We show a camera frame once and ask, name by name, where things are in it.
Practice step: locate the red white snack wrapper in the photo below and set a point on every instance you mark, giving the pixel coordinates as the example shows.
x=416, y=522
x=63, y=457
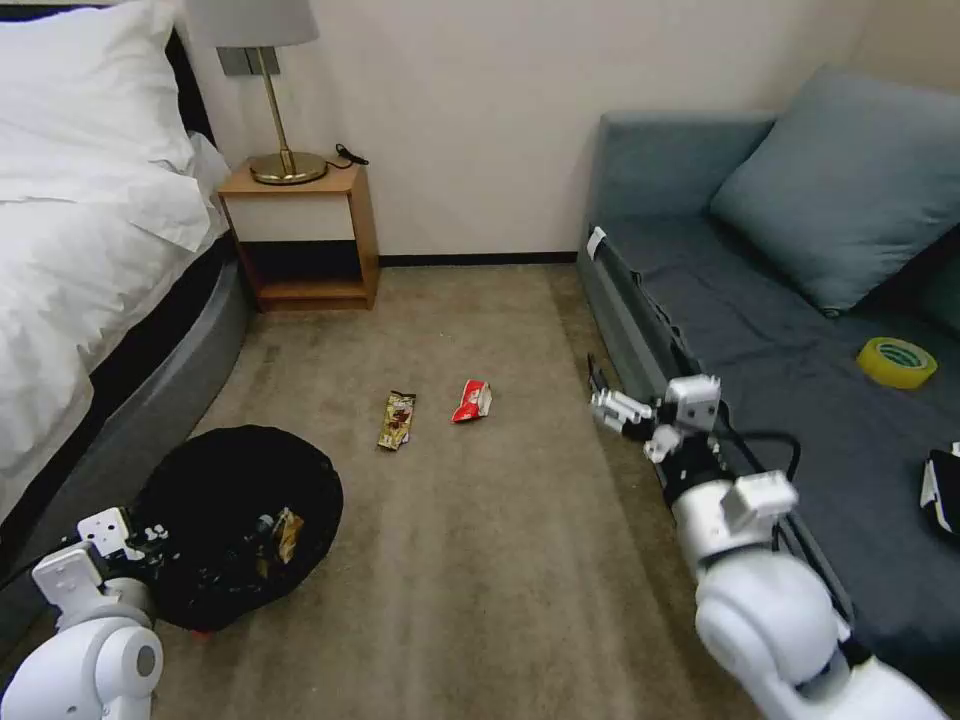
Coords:
x=471, y=401

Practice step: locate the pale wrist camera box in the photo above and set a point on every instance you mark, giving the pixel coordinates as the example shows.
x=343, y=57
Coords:
x=101, y=531
x=694, y=403

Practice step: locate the dark green cushion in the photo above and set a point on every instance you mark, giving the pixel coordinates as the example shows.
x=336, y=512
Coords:
x=936, y=285

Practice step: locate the brass lamp with grey shade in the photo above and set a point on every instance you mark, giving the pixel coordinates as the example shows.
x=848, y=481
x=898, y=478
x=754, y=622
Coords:
x=277, y=97

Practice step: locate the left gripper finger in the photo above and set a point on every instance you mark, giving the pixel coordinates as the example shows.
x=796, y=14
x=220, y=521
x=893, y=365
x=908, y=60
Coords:
x=156, y=533

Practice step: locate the black headboard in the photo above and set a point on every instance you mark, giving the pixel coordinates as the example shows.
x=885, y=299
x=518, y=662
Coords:
x=193, y=90

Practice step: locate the gold brown wrapper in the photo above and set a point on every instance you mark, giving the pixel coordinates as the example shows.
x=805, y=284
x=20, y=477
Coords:
x=288, y=534

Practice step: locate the white duvet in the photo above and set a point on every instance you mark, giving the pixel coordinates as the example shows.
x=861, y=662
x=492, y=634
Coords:
x=67, y=285

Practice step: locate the grey blue sofa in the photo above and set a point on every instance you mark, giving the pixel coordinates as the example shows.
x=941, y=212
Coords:
x=750, y=330

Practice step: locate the white sofa label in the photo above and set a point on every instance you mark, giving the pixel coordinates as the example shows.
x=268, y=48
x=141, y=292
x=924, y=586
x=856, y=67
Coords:
x=596, y=243

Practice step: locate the black baseboard strip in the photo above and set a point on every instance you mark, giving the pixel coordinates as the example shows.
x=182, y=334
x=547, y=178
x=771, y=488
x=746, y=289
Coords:
x=480, y=260

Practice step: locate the blue grey cushion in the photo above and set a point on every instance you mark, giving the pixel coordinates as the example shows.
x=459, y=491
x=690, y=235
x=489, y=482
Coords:
x=832, y=187

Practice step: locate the grey wall switch panel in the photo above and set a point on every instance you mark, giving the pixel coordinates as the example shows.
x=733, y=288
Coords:
x=249, y=61

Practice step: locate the trash bin with black bag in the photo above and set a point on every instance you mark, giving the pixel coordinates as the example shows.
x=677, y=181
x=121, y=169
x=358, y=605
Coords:
x=225, y=487

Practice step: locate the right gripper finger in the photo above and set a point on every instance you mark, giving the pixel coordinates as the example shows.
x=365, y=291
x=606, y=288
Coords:
x=611, y=421
x=626, y=405

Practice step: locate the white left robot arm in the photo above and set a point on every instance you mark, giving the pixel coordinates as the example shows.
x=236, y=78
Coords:
x=82, y=667

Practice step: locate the yellow tape roll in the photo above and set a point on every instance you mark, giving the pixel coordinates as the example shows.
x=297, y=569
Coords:
x=897, y=363

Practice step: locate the wooden nightstand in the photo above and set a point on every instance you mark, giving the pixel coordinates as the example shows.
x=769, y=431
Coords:
x=300, y=217

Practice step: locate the brown snack wrapper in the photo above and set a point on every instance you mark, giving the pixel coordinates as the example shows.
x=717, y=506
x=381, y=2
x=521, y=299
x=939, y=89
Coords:
x=397, y=420

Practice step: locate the white pillow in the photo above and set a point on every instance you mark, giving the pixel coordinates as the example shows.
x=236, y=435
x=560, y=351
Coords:
x=82, y=97

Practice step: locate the black white object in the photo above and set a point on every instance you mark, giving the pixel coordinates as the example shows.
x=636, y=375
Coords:
x=942, y=487

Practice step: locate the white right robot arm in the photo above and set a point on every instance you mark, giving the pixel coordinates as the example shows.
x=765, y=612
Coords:
x=772, y=615

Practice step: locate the grey bed base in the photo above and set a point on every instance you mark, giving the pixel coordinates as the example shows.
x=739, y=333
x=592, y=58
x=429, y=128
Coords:
x=165, y=390

